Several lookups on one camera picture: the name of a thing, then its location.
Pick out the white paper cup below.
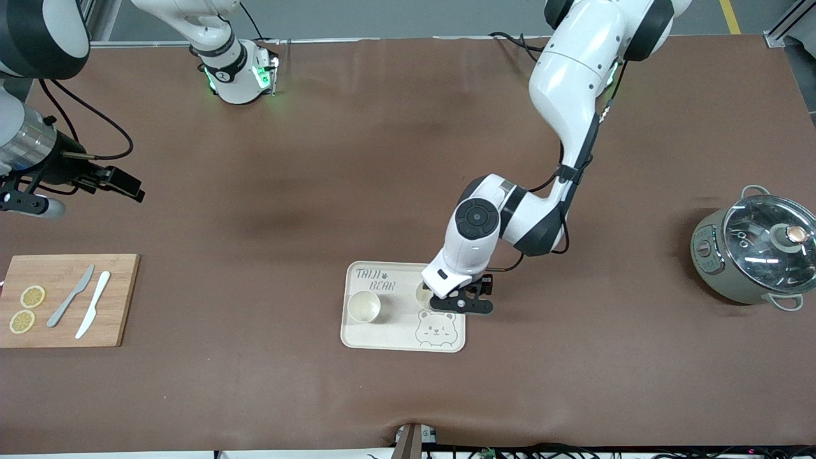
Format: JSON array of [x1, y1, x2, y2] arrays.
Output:
[[414, 280, 442, 311]]

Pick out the white plastic cup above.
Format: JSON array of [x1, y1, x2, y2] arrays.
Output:
[[347, 291, 382, 324]]

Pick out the cream bear print tray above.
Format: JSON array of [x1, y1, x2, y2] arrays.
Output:
[[340, 261, 467, 353]]

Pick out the grey plastic knife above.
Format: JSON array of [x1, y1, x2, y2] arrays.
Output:
[[47, 265, 96, 328]]

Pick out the bamboo cutting board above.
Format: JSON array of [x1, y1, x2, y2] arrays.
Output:
[[0, 254, 141, 349]]

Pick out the white plastic knife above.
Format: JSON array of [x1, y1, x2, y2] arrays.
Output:
[[75, 271, 112, 340]]

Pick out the brown table cover mat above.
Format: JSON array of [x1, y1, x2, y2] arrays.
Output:
[[0, 35, 816, 455]]

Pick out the grey-green electric pot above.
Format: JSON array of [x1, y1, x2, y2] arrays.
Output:
[[690, 185, 816, 312]]

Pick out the glass pot lid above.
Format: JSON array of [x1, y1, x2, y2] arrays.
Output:
[[722, 194, 816, 295]]

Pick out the aluminium frame profile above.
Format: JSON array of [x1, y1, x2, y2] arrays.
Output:
[[75, 0, 117, 44], [764, 0, 816, 49]]

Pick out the brown camera mount post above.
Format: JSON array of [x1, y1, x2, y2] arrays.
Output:
[[393, 423, 439, 459]]

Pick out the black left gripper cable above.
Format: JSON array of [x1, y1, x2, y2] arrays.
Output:
[[494, 96, 616, 275]]

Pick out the black right arm base cable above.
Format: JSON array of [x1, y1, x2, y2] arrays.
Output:
[[239, 0, 281, 47]]

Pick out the black left arm base cables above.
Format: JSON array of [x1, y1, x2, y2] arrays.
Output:
[[490, 31, 548, 64]]

